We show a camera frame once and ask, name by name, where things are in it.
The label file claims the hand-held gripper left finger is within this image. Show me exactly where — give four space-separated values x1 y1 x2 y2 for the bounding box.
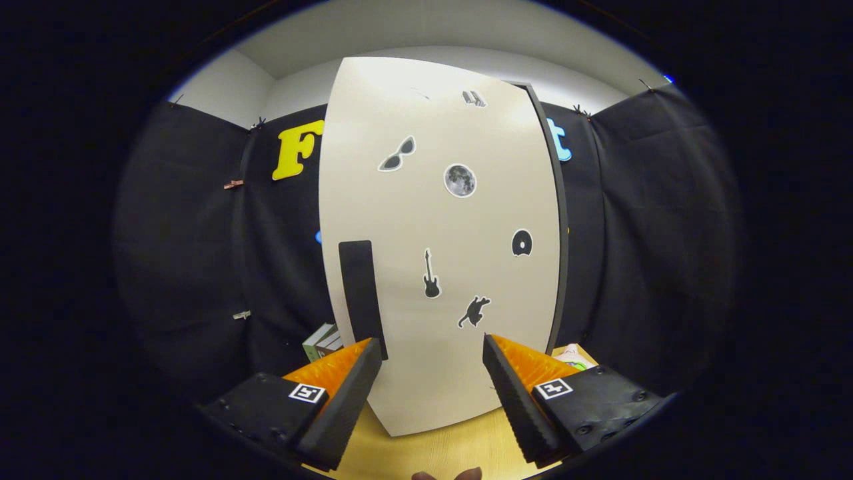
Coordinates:
199 338 384 473

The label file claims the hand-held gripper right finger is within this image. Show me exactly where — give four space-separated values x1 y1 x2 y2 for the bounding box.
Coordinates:
482 333 677 469

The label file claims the black door handle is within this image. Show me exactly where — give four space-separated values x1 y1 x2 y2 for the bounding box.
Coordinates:
339 240 389 361

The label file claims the green book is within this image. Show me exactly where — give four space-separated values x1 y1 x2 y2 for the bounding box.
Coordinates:
303 323 336 362

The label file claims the pink green packet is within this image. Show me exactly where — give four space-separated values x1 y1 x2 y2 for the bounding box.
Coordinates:
552 343 598 372

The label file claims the grey cabinet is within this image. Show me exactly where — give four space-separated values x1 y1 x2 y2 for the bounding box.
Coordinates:
510 81 570 355

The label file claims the black backdrop cloth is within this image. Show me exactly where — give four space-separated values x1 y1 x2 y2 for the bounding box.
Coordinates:
113 83 744 401

